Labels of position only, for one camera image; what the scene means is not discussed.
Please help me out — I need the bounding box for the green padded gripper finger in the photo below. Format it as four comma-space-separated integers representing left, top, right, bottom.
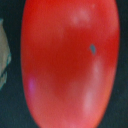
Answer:
0, 19, 11, 89

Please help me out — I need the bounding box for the red toy tomato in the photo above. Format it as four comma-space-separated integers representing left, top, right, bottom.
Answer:
21, 0, 119, 128

